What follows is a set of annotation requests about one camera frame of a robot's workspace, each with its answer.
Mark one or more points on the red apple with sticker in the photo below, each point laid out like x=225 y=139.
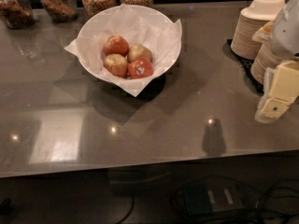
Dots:
x=139 y=68

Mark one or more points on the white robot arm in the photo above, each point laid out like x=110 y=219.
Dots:
x=281 y=84

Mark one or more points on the yellow-green apple top right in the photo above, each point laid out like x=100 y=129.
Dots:
x=137 y=50

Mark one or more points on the white bowl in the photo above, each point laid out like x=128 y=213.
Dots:
x=93 y=34

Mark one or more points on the red-yellow apple bottom left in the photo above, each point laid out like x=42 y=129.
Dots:
x=116 y=64

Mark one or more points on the red apple top left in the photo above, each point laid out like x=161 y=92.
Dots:
x=116 y=44

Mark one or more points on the black rubber mat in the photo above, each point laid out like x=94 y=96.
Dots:
x=254 y=85

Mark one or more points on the rear stack of paper bowls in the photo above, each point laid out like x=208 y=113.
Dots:
x=250 y=20

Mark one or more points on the white paper liner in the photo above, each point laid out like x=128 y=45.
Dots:
x=137 y=25

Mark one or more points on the black power box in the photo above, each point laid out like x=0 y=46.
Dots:
x=212 y=198

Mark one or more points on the glass jar with label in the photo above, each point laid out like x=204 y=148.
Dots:
x=61 y=10

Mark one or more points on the glass jar far left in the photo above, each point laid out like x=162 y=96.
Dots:
x=16 y=14

